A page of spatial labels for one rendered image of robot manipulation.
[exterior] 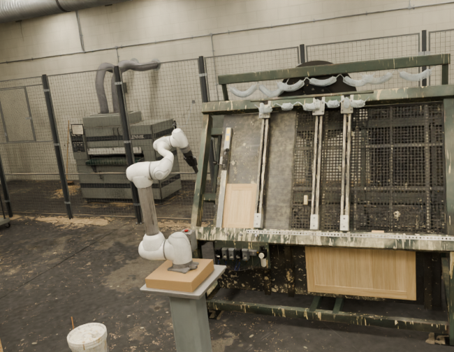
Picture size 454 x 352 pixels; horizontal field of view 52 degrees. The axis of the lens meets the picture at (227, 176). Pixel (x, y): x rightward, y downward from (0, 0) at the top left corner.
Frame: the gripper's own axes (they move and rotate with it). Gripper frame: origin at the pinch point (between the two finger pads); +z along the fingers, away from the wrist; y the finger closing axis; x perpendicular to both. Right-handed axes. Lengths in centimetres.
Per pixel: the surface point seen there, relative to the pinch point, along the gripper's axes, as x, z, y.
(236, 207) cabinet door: -1, 45, -24
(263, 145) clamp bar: -50, 14, -41
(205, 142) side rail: -44.7, 4.2, 15.8
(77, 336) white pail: 149, 46, 51
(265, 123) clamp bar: -65, 1, -41
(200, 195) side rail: -1.7, 33.8, 11.7
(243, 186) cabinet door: -17.0, 34.8, -27.3
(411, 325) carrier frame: 30, 135, -167
